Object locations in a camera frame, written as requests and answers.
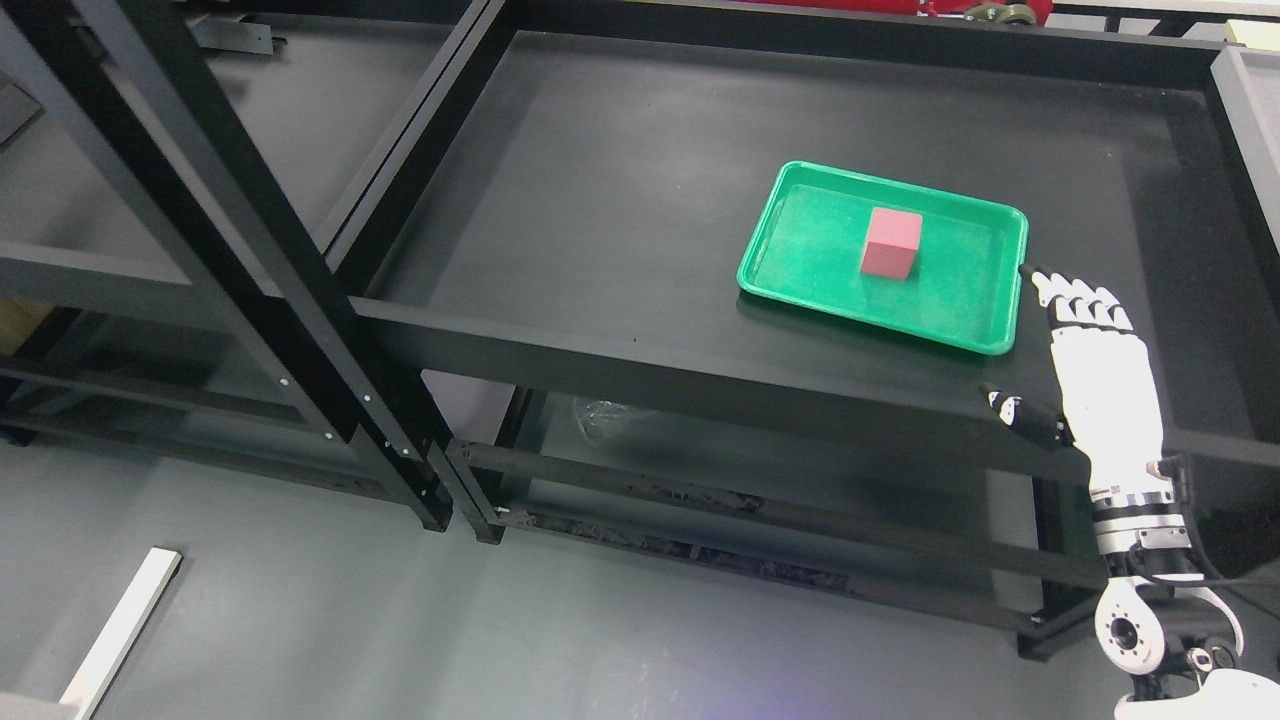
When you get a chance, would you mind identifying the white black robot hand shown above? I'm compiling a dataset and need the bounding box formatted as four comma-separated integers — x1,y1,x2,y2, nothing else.
980,265,1175,507

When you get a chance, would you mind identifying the pink block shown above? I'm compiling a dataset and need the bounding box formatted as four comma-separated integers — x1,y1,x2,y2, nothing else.
860,208,923,281

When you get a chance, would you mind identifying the green plastic tray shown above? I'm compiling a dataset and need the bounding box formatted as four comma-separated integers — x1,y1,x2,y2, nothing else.
737,160,1029,356

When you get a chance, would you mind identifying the black metal shelf rack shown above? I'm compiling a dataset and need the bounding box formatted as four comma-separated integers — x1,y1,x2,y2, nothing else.
325,0,1280,664

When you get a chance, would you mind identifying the left black shelf rack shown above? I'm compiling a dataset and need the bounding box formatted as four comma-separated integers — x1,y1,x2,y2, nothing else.
3,1,502,544

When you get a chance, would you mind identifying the red metal beam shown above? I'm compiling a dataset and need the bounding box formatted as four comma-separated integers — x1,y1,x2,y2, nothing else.
756,0,1055,27

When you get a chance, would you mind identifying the clear plastic bag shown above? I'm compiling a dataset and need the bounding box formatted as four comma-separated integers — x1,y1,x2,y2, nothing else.
570,396,657,445

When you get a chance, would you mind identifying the white standing desk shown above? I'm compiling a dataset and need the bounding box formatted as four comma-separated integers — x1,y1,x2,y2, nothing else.
59,547,183,719

